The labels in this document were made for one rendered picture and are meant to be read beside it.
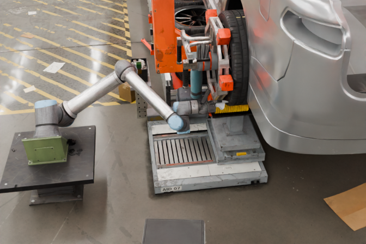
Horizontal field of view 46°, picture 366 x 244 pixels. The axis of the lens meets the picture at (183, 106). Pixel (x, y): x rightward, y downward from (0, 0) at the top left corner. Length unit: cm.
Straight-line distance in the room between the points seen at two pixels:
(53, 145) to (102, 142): 76
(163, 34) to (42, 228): 163
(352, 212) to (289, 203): 42
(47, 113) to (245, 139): 144
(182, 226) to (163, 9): 160
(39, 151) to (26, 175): 17
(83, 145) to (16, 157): 46
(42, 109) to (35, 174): 43
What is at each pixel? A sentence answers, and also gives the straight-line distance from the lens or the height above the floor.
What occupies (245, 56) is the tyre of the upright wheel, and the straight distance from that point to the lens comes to 275.
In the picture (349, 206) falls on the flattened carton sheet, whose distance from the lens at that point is 329.
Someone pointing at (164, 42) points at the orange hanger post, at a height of 79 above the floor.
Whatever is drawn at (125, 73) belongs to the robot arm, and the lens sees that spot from 292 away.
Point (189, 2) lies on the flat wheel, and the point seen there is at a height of 50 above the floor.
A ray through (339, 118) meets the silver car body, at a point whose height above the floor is 107.
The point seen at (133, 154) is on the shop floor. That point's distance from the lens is 354.
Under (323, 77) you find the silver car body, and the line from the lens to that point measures 206.
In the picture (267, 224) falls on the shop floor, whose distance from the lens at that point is 305.
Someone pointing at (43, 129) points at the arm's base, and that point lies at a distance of 306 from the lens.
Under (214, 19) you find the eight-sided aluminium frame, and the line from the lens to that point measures 300.
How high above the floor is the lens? 229
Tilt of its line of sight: 34 degrees down
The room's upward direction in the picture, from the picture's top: 1 degrees counter-clockwise
